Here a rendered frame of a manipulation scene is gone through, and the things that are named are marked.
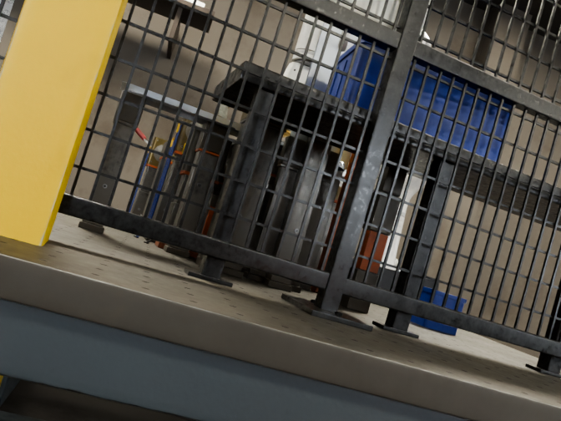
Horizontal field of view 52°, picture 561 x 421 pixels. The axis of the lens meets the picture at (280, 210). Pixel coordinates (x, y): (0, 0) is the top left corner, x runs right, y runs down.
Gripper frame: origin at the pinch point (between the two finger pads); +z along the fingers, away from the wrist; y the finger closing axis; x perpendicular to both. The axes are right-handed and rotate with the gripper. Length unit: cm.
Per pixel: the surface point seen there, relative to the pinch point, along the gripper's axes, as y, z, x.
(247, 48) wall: -36, -114, -312
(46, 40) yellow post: 49, 15, 68
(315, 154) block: 1.9, 10.4, 31.3
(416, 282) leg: -14, 29, 54
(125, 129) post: 37.5, 16.3, 17.5
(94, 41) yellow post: 44, 14, 68
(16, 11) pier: 127, -73, -303
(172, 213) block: 22.5, 29.8, 10.6
